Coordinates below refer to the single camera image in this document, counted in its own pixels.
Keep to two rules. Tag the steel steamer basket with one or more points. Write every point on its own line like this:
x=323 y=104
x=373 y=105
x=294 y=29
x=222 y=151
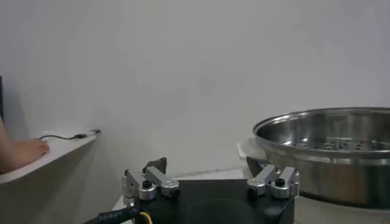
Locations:
x=335 y=170

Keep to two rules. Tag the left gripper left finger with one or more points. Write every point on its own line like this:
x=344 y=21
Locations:
x=152 y=179

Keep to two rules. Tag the person bare forearm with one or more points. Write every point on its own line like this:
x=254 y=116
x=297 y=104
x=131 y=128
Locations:
x=4 y=152

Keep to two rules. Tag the person bare hand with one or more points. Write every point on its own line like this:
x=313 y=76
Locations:
x=30 y=150

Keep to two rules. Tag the white side table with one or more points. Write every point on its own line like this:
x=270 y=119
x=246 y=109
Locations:
x=45 y=170

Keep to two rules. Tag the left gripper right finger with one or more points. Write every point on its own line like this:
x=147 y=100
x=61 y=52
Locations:
x=268 y=179

